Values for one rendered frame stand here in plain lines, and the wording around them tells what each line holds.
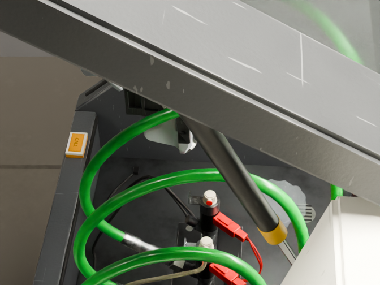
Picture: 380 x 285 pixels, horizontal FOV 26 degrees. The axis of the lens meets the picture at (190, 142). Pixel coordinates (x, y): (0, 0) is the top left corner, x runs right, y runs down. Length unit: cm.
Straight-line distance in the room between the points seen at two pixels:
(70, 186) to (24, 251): 113
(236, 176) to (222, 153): 3
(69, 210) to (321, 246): 80
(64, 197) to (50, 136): 143
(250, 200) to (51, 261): 70
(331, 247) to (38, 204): 207
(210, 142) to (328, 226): 10
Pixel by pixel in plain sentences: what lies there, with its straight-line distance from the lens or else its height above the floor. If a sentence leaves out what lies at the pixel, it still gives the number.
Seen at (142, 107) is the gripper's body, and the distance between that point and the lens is 98.
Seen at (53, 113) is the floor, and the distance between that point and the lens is 286.
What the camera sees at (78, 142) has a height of 96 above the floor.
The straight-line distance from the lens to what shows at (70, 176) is 139.
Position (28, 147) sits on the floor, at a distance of 276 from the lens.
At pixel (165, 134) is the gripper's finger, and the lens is 103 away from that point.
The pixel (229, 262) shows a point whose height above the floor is 131.
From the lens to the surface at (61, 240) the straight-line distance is 131.
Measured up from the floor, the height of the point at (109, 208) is 128.
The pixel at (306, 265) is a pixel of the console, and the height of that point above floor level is 149.
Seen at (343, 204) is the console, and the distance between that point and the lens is 58.
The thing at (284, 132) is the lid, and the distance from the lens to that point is 51.
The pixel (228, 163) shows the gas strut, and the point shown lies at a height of 155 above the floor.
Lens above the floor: 199
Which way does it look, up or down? 47 degrees down
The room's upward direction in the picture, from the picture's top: straight up
